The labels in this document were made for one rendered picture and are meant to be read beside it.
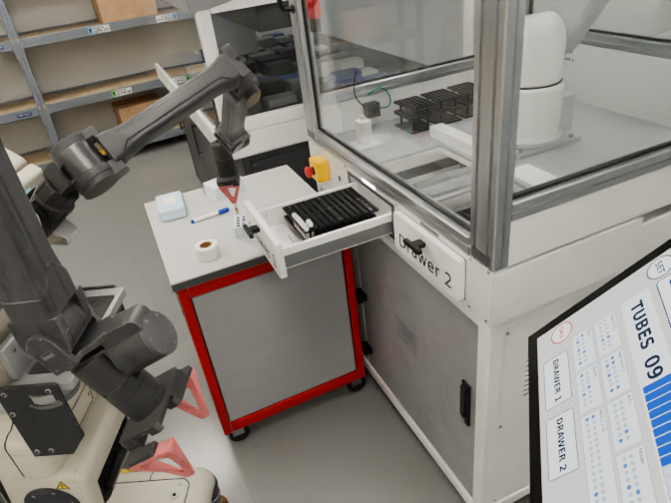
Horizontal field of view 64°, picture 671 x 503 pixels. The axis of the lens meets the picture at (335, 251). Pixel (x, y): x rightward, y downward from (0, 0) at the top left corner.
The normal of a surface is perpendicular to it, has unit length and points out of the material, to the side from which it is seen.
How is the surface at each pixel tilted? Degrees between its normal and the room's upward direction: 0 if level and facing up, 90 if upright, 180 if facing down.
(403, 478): 0
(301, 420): 0
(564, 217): 90
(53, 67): 90
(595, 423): 50
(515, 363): 90
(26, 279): 82
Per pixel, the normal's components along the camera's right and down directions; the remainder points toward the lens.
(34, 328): 0.00, 0.53
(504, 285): 0.41, 0.44
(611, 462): -0.80, -0.58
